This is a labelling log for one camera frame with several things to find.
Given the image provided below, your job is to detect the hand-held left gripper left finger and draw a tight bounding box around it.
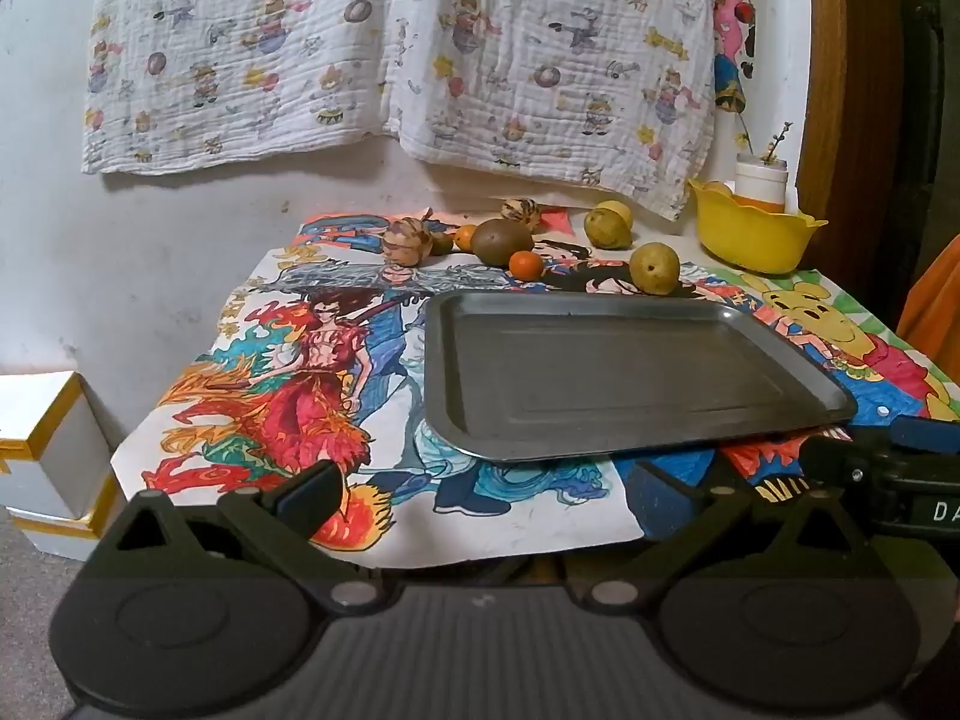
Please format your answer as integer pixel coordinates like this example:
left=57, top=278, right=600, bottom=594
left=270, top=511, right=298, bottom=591
left=88, top=460, right=385, bottom=613

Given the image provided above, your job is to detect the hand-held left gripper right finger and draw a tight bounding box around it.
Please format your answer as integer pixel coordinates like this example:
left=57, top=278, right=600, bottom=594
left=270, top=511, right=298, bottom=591
left=581, top=461, right=875, bottom=612

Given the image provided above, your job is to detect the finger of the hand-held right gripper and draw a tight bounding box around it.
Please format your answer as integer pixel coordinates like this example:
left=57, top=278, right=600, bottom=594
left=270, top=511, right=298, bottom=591
left=801, top=416, right=960, bottom=497

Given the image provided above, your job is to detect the olive green oval fruit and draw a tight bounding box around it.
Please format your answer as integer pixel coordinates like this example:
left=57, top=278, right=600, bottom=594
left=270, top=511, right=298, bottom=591
left=584, top=208, right=635, bottom=250

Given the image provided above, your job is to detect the cartoon printed table cover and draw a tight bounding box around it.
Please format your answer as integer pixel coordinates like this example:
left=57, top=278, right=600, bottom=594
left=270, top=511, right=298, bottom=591
left=111, top=208, right=960, bottom=567

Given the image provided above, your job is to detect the grey metal tray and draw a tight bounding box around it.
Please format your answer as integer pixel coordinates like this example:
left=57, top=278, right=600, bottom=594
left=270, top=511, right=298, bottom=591
left=422, top=291, right=858, bottom=462

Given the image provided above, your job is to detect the orange cloth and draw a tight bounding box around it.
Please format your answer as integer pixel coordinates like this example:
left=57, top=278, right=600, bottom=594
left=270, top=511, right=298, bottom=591
left=896, top=232, right=960, bottom=383

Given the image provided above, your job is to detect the yellow green pear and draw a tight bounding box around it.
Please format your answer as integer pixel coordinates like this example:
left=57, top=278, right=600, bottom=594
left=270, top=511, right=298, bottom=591
left=628, top=241, right=682, bottom=295

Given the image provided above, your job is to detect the yellow plastic bowl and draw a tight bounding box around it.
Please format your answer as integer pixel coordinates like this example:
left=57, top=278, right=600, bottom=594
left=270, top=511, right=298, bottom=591
left=688, top=178, right=830, bottom=275

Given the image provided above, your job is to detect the white box with yellow trim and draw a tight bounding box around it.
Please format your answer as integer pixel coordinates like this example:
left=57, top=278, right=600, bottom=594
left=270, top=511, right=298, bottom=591
left=0, top=370, right=113, bottom=522
left=4, top=469, right=128, bottom=563

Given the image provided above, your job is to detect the white plastic jar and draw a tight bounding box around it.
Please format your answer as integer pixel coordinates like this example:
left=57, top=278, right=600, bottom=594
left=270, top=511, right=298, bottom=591
left=733, top=154, right=788, bottom=215

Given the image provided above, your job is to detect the brown kiwi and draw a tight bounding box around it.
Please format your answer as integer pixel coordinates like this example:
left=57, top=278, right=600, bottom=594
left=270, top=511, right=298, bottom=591
left=471, top=217, right=535, bottom=268

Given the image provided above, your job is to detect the dry twig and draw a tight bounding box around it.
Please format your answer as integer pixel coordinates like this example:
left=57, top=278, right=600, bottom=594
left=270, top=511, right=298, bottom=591
left=739, top=120, right=794, bottom=164

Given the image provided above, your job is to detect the white printed blanket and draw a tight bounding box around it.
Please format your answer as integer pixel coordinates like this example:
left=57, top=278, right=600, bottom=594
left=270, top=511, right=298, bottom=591
left=81, top=0, right=725, bottom=222

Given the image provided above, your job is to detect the brown wooden door frame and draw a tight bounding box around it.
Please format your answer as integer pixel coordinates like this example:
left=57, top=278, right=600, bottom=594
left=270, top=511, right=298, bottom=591
left=795, top=0, right=901, bottom=256

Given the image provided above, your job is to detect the colourful wall sticker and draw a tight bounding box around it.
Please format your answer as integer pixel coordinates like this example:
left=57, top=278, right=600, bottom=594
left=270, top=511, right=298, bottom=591
left=712, top=0, right=752, bottom=113

